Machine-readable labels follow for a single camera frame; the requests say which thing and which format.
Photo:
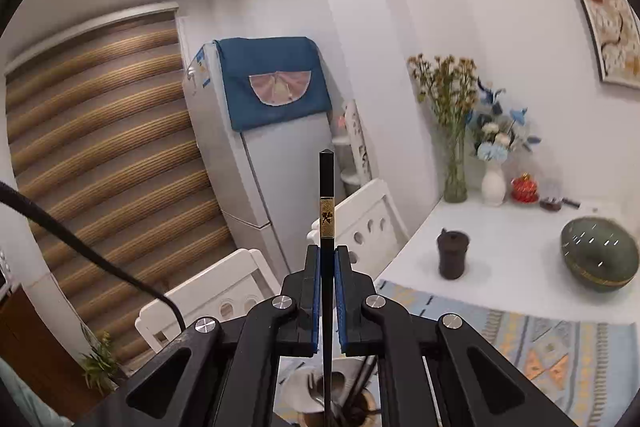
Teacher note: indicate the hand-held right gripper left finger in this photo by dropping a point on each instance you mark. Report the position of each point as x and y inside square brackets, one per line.
[314, 302]

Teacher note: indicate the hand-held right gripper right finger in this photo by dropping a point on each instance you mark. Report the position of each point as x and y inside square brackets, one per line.
[341, 302]

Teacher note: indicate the wooden utensil holder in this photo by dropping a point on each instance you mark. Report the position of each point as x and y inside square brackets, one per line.
[370, 404]

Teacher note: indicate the white dining chair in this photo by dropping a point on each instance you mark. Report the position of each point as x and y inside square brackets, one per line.
[215, 287]
[380, 212]

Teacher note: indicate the white refrigerator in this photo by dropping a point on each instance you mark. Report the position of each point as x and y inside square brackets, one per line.
[280, 187]

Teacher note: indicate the dark brown lidded cup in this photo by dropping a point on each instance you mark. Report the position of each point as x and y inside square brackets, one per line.
[452, 257]

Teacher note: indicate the white corner shelf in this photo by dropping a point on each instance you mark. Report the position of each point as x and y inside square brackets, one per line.
[352, 142]

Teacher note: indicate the glass vase yellow flowers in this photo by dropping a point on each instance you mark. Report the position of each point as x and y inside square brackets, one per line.
[455, 177]

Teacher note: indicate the white vase blue flowers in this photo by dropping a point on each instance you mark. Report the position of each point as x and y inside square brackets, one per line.
[492, 187]

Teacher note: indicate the red lidded teacup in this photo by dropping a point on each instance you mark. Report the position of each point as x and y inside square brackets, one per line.
[525, 189]

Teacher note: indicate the green potted plant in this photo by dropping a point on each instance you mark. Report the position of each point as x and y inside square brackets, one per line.
[100, 362]

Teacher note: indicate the small metal stand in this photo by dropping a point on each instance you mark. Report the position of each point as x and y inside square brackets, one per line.
[555, 203]

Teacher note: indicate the patterned blue tablecloth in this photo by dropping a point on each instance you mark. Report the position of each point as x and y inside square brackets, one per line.
[575, 357]

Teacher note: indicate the dark green bowl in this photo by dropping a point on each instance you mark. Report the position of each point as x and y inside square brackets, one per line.
[600, 252]

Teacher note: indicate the striped brown window blind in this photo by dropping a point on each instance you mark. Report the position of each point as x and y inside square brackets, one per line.
[100, 132]

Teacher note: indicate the wooden cabinet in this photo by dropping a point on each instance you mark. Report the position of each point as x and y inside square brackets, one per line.
[40, 347]

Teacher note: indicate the person's teal quilted jacket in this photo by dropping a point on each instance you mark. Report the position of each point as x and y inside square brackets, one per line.
[20, 407]

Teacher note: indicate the white microwave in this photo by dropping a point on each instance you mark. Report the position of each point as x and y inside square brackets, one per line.
[3, 272]

